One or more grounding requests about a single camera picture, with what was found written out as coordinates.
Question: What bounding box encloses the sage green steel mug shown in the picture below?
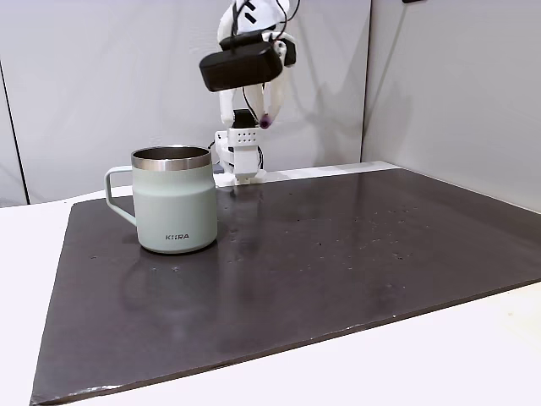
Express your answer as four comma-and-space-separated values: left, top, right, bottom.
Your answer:
103, 145, 219, 255

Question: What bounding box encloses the black table mat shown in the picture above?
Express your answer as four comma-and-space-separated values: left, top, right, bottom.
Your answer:
29, 170, 541, 406

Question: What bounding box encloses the black camera cable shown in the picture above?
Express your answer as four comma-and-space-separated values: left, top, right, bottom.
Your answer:
229, 0, 302, 45

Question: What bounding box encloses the black camera box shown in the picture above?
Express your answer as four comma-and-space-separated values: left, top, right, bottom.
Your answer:
198, 35, 285, 93

